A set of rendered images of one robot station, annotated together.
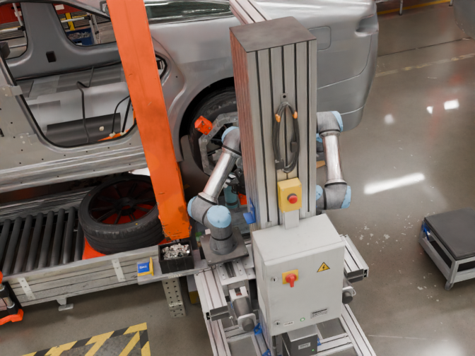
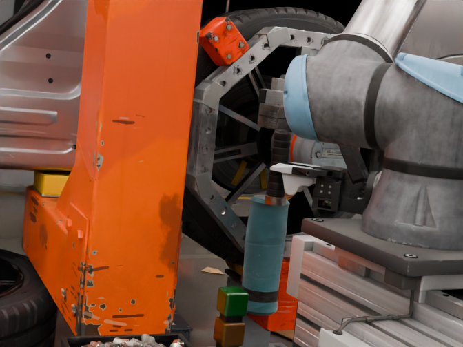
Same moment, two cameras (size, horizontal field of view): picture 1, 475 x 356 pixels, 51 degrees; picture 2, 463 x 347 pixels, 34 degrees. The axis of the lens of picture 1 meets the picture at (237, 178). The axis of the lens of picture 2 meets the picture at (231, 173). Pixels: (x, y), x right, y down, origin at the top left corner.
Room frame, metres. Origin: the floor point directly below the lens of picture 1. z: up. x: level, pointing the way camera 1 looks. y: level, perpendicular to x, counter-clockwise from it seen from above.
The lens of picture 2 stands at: (1.03, 0.65, 1.00)
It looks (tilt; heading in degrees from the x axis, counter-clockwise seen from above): 7 degrees down; 343
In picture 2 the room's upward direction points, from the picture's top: 6 degrees clockwise
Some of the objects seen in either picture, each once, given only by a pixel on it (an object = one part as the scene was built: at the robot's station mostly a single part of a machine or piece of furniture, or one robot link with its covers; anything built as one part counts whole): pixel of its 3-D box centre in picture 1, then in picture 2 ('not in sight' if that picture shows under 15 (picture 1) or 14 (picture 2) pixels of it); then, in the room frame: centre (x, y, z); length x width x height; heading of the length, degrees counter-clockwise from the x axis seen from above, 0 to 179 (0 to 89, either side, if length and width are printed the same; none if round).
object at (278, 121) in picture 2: not in sight; (278, 116); (2.50, 0.10, 0.93); 0.09 x 0.05 x 0.05; 7
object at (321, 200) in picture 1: (312, 199); not in sight; (1.98, -0.38, 0.98); 0.13 x 0.12 x 0.14; 87
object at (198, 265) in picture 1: (172, 266); not in sight; (2.14, 0.47, 0.44); 0.43 x 0.17 x 0.03; 97
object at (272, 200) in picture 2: not in sight; (279, 166); (2.47, 0.09, 0.83); 0.04 x 0.04 x 0.16
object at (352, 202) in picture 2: (241, 186); (344, 188); (2.39, -0.02, 0.80); 0.12 x 0.08 x 0.09; 52
